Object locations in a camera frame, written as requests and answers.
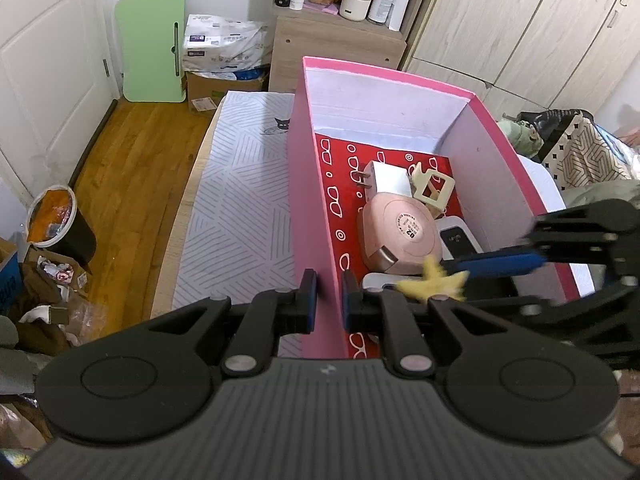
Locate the green folding board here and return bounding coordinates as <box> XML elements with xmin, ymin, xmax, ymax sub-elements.
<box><xmin>115</xmin><ymin>0</ymin><xmax>186</xmax><ymax>103</ymax></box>

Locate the white jar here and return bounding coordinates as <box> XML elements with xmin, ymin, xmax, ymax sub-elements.
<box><xmin>338</xmin><ymin>0</ymin><xmax>372</xmax><ymax>22</ymax></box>

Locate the black trash bin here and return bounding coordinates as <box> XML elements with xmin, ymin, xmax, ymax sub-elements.
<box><xmin>25</xmin><ymin>184</ymin><xmax>96</xmax><ymax>269</ymax></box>

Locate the white pocket wifi device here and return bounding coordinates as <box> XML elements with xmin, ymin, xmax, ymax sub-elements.
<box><xmin>435</xmin><ymin>216</ymin><xmax>483</xmax><ymax>260</ymax></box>

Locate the pink storage box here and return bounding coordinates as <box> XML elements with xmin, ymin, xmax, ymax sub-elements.
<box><xmin>288</xmin><ymin>56</ymin><xmax>565</xmax><ymax>359</ymax></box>

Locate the white door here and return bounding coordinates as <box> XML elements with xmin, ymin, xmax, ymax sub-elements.
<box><xmin>1</xmin><ymin>0</ymin><xmax>117</xmax><ymax>203</ymax></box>

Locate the green plush toy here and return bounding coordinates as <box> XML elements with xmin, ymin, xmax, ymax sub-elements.
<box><xmin>497</xmin><ymin>118</ymin><xmax>544</xmax><ymax>158</ymax></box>

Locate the yellow starfish toy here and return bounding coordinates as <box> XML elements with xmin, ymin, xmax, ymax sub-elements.
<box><xmin>394</xmin><ymin>255</ymin><xmax>470</xmax><ymax>302</ymax></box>

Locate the white spray can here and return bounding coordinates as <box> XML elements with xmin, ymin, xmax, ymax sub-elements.
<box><xmin>367</xmin><ymin>0</ymin><xmax>394</xmax><ymax>25</ymax></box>

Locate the white charger plug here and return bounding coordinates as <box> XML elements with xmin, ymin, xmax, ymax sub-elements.
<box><xmin>350</xmin><ymin>160</ymin><xmax>412</xmax><ymax>202</ymax></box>

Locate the wooden shelf cabinet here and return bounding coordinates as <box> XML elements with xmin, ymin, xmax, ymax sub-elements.
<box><xmin>269</xmin><ymin>0</ymin><xmax>427</xmax><ymax>92</ymax></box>

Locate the cardboard box on floor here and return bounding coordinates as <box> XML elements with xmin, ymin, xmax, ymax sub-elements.
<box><xmin>186</xmin><ymin>72</ymin><xmax>267</xmax><ymax>114</ymax></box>

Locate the patterned tote bag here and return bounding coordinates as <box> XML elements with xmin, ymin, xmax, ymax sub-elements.
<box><xmin>541</xmin><ymin>114</ymin><xmax>639</xmax><ymax>192</ymax></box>

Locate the white tissue pack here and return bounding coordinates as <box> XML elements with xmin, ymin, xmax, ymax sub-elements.
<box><xmin>181</xmin><ymin>14</ymin><xmax>274</xmax><ymax>74</ymax></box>

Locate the red glasses cloth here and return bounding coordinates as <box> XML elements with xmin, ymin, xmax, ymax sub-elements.
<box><xmin>291</xmin><ymin>132</ymin><xmax>454</xmax><ymax>359</ymax></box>

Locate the wooden wardrobe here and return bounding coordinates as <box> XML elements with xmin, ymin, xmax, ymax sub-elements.
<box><xmin>404</xmin><ymin>0</ymin><xmax>639</xmax><ymax>117</ymax></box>

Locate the cream hair claw clip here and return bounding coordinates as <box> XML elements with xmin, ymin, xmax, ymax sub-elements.
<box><xmin>409</xmin><ymin>162</ymin><xmax>456</xmax><ymax>219</ymax></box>

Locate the white paper roll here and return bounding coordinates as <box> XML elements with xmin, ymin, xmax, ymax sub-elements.
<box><xmin>386</xmin><ymin>0</ymin><xmax>410</xmax><ymax>32</ymax></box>

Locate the pink round tape measure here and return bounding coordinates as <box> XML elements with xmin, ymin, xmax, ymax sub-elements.
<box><xmin>358</xmin><ymin>193</ymin><xmax>442</xmax><ymax>275</ymax></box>

